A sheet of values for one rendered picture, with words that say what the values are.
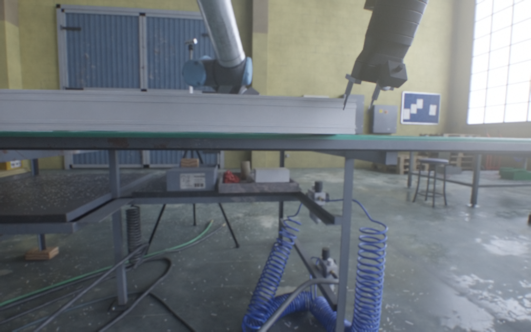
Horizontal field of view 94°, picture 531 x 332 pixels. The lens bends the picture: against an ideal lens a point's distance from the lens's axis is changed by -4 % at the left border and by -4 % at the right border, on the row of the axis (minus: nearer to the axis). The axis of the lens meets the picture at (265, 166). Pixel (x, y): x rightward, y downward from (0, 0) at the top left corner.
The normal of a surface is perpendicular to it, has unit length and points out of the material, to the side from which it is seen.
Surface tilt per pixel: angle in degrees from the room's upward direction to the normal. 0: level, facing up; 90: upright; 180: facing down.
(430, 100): 90
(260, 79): 90
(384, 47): 122
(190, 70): 104
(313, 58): 90
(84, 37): 90
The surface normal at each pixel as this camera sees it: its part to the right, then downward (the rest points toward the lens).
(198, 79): -0.25, 0.34
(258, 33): 0.14, 0.11
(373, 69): 0.08, 0.50
